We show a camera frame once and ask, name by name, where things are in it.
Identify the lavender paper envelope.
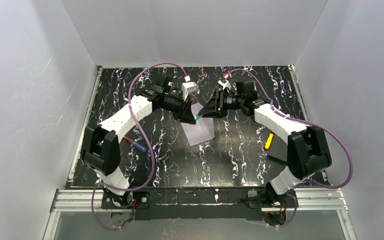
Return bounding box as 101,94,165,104
181,117,215,147

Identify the white green glue stick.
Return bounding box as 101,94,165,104
194,114,202,120

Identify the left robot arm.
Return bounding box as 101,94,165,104
80,76,198,196

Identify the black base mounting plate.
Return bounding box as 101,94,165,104
99,186,299,222

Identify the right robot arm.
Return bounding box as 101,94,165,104
198,79,332,204

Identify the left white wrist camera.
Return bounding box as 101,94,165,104
181,75,199,102

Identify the aluminium frame rail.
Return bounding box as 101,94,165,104
43,187,356,240

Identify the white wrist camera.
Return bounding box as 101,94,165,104
217,73,232,92
181,75,199,102

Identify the black square pad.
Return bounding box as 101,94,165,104
267,135,288,165

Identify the blue red screwdriver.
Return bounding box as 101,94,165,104
123,136,148,153

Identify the yellow black screwdriver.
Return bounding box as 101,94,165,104
264,133,275,150

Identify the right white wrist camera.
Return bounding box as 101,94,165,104
217,73,232,92

